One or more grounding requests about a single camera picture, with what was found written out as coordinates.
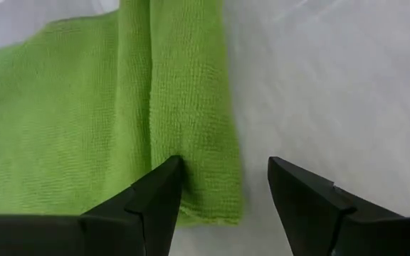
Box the green microfibre towel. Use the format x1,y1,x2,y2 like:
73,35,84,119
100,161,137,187
0,0,243,227

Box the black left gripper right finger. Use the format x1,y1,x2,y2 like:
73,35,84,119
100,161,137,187
268,156,410,256

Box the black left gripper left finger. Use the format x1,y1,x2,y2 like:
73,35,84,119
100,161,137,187
0,154,185,256

